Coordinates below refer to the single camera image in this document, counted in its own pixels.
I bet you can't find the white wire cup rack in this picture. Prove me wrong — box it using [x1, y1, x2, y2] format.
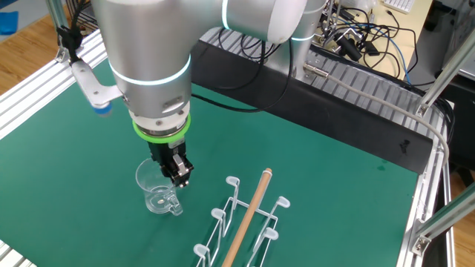
[192, 167, 292, 267]

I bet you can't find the aluminium frame post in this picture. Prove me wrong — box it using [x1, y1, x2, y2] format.
[414, 27, 475, 119]
[45, 0, 85, 64]
[409, 181, 475, 257]

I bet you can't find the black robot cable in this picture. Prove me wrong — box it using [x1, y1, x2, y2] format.
[189, 36, 295, 113]
[214, 27, 268, 91]

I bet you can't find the clear glass cup with handle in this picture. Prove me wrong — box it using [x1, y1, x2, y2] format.
[134, 157, 184, 217]

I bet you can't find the black table mat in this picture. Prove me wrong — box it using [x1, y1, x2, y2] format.
[191, 39, 435, 175]

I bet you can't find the black camera cable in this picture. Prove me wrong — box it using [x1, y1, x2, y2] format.
[55, 0, 94, 65]

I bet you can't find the beige desk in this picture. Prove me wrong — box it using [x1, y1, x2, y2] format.
[311, 0, 435, 81]

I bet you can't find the black cabinet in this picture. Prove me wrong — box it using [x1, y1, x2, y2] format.
[439, 72, 475, 171]

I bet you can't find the green table mat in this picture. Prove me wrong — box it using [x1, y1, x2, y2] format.
[0, 59, 420, 267]

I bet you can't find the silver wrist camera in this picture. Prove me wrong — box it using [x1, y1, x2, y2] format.
[69, 59, 125, 116]

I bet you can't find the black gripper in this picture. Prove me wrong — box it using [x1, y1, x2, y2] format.
[147, 137, 195, 189]

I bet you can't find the blue cable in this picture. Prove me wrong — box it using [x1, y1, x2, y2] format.
[370, 25, 413, 85]

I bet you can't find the grey cable with metal plug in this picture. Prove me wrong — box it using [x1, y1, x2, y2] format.
[303, 62, 451, 168]

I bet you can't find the white computer keyboard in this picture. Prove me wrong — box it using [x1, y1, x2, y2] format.
[381, 0, 416, 15]

